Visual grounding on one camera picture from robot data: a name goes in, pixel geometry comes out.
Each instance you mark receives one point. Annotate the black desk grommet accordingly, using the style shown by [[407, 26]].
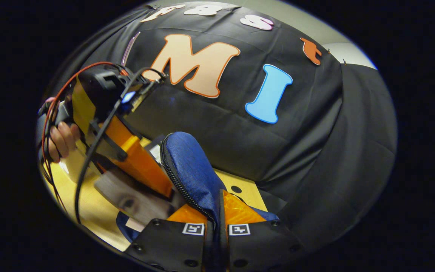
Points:
[[236, 188]]

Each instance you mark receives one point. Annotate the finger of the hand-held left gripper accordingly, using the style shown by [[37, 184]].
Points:
[[138, 158]]

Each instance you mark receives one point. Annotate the blue schoolbag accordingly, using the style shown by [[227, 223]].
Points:
[[195, 166]]

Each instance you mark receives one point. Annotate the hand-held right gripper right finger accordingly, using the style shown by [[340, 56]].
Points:
[[255, 245]]

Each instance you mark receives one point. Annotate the black backdrop cloth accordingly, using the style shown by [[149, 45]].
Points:
[[315, 151]]

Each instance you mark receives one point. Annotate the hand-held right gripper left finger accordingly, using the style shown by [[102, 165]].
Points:
[[168, 245]]

